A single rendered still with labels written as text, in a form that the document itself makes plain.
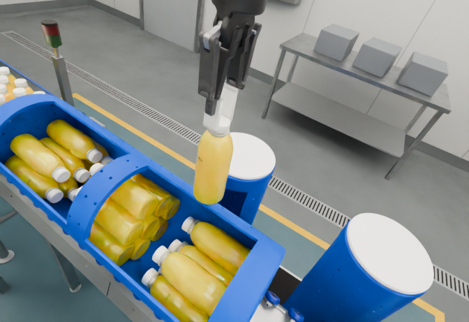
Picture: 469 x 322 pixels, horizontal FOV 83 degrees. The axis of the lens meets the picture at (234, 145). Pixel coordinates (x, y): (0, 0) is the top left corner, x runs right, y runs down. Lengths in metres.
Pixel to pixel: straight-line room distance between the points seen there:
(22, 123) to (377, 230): 1.21
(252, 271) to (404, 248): 0.64
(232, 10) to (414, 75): 2.61
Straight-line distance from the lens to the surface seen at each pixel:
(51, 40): 1.53
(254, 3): 0.38
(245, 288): 0.58
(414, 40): 3.60
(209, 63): 0.39
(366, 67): 2.91
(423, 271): 1.09
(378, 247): 1.04
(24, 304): 2.00
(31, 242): 2.18
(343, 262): 1.02
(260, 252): 0.61
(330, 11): 3.66
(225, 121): 0.49
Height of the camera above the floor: 1.75
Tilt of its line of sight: 39 degrees down
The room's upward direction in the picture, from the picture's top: 14 degrees clockwise
